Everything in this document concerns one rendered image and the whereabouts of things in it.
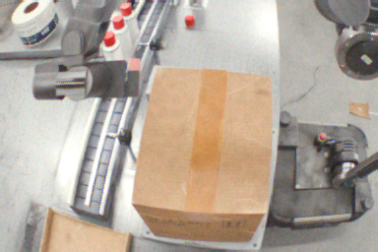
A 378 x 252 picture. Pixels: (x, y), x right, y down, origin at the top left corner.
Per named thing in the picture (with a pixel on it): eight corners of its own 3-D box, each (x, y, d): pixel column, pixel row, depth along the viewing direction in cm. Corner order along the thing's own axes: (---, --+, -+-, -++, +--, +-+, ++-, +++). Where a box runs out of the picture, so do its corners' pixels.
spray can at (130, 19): (129, 41, 117) (120, 1, 99) (144, 41, 116) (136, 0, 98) (124, 53, 114) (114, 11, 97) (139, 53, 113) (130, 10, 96)
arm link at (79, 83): (89, 101, 52) (91, 63, 51) (53, 101, 52) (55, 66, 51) (102, 97, 58) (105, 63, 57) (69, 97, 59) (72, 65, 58)
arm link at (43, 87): (82, 30, 47) (101, 24, 55) (26, 38, 48) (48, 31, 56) (81, 108, 51) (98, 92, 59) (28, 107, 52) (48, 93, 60)
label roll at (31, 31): (31, 18, 134) (24, -3, 122) (65, 11, 132) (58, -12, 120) (15, 48, 124) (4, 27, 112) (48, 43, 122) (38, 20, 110)
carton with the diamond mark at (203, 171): (168, 132, 102) (156, 66, 79) (261, 138, 99) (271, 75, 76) (154, 236, 87) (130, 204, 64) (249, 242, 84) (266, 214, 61)
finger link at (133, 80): (115, 60, 72) (99, 60, 63) (149, 58, 71) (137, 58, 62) (113, 94, 73) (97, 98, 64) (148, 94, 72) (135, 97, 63)
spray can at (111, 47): (114, 72, 110) (103, 29, 93) (130, 72, 110) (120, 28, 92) (109, 86, 108) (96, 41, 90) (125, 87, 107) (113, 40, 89)
